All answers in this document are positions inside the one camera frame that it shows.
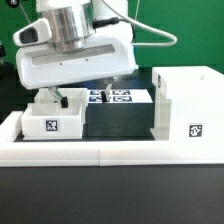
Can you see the white fiducial marker sheet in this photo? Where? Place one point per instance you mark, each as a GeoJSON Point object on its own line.
{"type": "Point", "coordinates": [121, 96]}

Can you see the white drawer cabinet box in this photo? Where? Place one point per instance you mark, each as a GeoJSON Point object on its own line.
{"type": "Point", "coordinates": [189, 103]}

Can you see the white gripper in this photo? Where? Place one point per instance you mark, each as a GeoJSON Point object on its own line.
{"type": "Point", "coordinates": [108, 52]}

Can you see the white U-shaped border frame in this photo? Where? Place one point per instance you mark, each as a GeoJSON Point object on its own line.
{"type": "Point", "coordinates": [100, 153]}

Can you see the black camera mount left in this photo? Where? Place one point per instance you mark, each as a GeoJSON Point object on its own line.
{"type": "Point", "coordinates": [2, 61]}

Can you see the white drawer tray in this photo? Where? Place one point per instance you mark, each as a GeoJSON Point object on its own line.
{"type": "Point", "coordinates": [44, 121]}
{"type": "Point", "coordinates": [76, 94]}

